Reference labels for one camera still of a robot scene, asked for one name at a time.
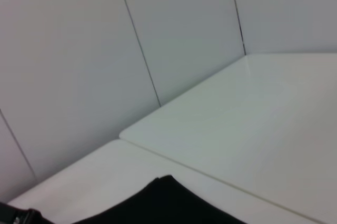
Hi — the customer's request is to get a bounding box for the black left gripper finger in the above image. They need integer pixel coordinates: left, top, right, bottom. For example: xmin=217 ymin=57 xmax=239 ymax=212
xmin=0 ymin=201 xmax=43 ymax=224

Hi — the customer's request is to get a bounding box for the black shirt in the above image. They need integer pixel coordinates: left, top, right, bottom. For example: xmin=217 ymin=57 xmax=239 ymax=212
xmin=75 ymin=175 xmax=249 ymax=224

